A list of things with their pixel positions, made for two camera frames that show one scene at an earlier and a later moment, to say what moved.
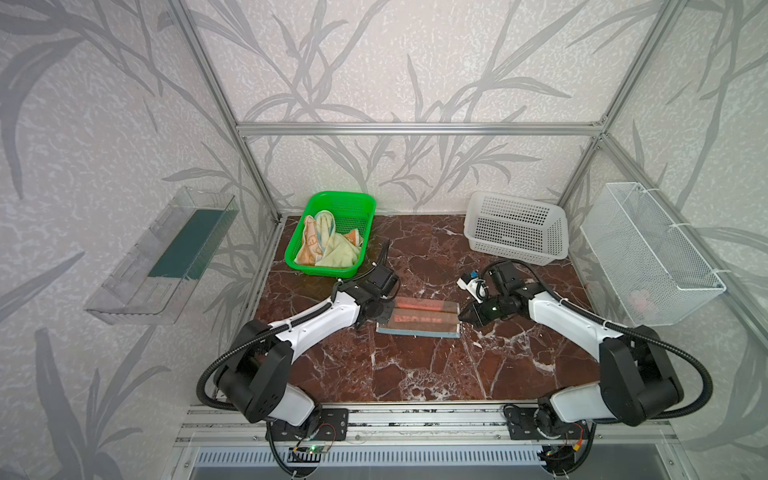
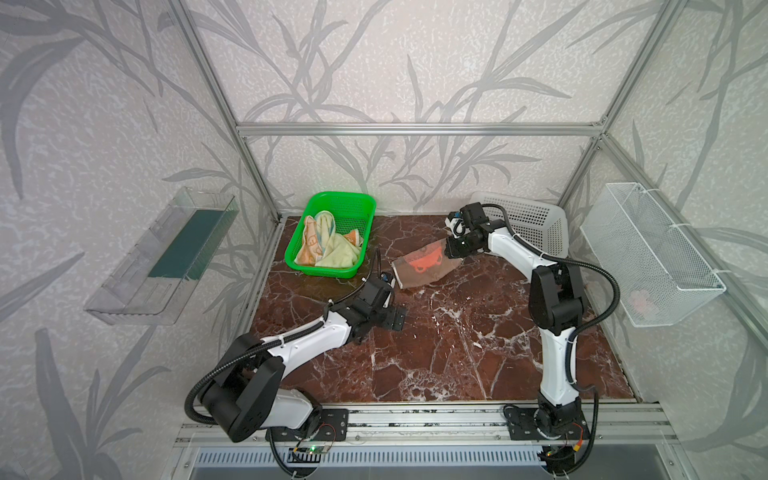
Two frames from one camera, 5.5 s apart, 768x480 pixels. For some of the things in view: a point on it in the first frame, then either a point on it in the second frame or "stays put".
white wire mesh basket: x=653 y=271 stays put
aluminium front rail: x=414 y=424 stays put
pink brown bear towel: x=423 y=317 -> x=424 y=265
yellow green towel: x=337 y=249 stays put
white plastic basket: x=516 y=228 stays put
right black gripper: x=480 y=309 -> x=454 y=243
